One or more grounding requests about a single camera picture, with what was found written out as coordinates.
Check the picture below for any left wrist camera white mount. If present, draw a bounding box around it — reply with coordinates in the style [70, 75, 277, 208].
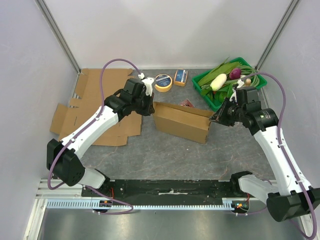
[137, 72, 155, 97]

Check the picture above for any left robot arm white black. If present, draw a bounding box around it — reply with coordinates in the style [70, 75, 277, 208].
[46, 77, 155, 197]

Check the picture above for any green plastic tray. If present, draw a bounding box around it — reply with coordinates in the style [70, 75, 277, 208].
[191, 57, 268, 112]

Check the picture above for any brown mushroom toy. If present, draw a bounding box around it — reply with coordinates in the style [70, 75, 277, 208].
[242, 78, 252, 87]

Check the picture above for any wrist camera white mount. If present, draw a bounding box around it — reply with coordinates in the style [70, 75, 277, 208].
[137, 72, 155, 97]
[229, 79, 245, 102]

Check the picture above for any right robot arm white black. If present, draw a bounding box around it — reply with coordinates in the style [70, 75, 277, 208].
[210, 86, 320, 222]

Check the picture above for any aluminium frame post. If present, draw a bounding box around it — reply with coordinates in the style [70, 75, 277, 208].
[255, 0, 301, 70]
[35, 0, 81, 74]

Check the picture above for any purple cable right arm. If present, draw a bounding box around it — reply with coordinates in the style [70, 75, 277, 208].
[231, 72, 317, 240]

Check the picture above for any brown cardboard box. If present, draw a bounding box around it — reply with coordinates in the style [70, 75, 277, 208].
[152, 101, 214, 144]

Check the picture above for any green leafy vegetable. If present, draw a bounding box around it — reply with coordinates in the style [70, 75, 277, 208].
[197, 61, 242, 97]

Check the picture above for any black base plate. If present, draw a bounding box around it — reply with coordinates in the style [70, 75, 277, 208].
[98, 179, 247, 205]

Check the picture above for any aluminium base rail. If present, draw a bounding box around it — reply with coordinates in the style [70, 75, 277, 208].
[35, 179, 83, 199]

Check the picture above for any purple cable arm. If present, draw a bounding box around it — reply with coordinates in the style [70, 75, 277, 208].
[231, 72, 317, 240]
[46, 58, 135, 215]

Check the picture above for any aluminium frame post right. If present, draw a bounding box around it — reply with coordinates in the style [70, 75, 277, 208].
[255, 0, 301, 70]

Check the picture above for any purple onion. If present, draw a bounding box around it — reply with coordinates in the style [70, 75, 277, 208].
[229, 68, 242, 80]

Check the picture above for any red packet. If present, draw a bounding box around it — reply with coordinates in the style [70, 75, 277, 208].
[180, 99, 194, 108]

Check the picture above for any yellow tape roll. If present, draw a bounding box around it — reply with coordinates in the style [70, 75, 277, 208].
[154, 74, 173, 93]

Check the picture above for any grey slotted cable duct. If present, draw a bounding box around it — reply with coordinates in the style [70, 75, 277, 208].
[46, 198, 244, 211]

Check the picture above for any yellow sponge block blue label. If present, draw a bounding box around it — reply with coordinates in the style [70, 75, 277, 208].
[173, 69, 188, 87]

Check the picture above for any cardboard sheet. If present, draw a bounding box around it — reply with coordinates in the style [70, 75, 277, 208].
[49, 67, 143, 146]

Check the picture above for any green long beans bundle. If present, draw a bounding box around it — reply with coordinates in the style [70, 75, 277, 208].
[201, 65, 260, 91]

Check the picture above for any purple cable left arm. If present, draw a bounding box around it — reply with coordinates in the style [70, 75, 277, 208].
[46, 58, 135, 215]

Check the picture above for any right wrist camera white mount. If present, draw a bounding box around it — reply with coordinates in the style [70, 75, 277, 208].
[229, 79, 245, 102]

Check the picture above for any aluminium frame post left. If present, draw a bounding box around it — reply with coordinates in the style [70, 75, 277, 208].
[35, 0, 81, 74]

